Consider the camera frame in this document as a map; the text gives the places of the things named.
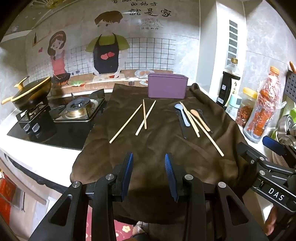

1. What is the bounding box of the purple utensil container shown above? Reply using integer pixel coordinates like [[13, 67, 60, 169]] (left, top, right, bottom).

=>
[[147, 74, 187, 99]]

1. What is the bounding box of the dark translucent plastic spoon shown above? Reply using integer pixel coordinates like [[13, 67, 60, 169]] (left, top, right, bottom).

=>
[[196, 109, 213, 133], [176, 111, 187, 139]]

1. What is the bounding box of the red floral floor mat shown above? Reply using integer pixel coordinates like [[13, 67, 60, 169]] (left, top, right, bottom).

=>
[[85, 215, 139, 241]]

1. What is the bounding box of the stack of steel bowls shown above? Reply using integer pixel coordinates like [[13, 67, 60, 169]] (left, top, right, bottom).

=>
[[276, 115, 296, 149]]

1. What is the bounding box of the black wok with gold lid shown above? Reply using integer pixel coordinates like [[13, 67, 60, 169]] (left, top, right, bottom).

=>
[[1, 76, 52, 111]]

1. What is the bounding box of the red paper decoration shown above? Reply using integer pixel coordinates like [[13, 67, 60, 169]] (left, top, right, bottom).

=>
[[0, 176, 26, 209]]

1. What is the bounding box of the small wooden spoon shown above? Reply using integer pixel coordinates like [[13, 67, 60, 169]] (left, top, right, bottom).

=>
[[190, 109, 211, 132]]

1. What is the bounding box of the person's right hand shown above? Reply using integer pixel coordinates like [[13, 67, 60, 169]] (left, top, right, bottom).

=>
[[264, 205, 281, 235]]

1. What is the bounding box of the cartoon kitchen wall poster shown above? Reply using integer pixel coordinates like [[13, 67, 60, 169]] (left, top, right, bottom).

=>
[[24, 0, 201, 93]]

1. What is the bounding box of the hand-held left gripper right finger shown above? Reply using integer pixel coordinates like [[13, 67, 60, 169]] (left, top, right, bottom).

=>
[[164, 152, 270, 241]]

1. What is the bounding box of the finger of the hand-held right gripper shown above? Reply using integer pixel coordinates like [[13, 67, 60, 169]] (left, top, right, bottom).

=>
[[236, 141, 295, 177], [262, 136, 289, 155]]

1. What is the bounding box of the small bottle pale blue cap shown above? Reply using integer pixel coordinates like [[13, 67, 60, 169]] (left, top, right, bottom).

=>
[[225, 95, 243, 118]]

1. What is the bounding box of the light blue plastic spoon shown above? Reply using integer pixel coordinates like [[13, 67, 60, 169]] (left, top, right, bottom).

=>
[[174, 104, 190, 127]]

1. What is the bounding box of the black gas stove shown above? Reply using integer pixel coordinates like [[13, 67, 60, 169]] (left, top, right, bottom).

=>
[[6, 90, 107, 151]]

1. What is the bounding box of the wooden chopstick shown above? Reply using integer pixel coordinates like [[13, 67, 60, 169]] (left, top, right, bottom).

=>
[[180, 101, 200, 138], [109, 104, 142, 143], [187, 111, 225, 157], [142, 99, 147, 130], [135, 100, 157, 136]]

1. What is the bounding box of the dark soy sauce bottle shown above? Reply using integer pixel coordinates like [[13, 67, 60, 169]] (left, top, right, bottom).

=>
[[217, 58, 241, 107]]

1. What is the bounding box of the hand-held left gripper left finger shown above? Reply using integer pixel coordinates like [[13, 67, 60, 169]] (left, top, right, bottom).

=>
[[29, 152, 134, 241]]

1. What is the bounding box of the plastic bottle with orange cap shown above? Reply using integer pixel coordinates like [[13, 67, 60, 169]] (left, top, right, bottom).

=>
[[244, 66, 281, 143]]

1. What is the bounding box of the white vented column cover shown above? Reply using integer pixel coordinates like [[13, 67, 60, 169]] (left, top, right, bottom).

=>
[[215, 0, 248, 93]]

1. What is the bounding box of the chili jar with yellow lid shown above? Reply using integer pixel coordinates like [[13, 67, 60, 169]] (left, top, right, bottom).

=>
[[235, 87, 258, 128]]

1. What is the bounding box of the brown cloth mat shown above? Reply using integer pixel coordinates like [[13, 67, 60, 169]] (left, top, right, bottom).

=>
[[70, 83, 249, 225]]

